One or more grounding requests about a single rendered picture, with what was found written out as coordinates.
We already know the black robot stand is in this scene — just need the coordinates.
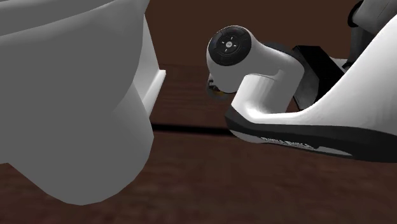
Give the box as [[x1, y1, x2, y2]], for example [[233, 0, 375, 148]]
[[292, 45, 345, 111]]

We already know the white toilet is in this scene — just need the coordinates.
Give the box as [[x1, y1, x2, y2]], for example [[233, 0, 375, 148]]
[[0, 0, 167, 206]]

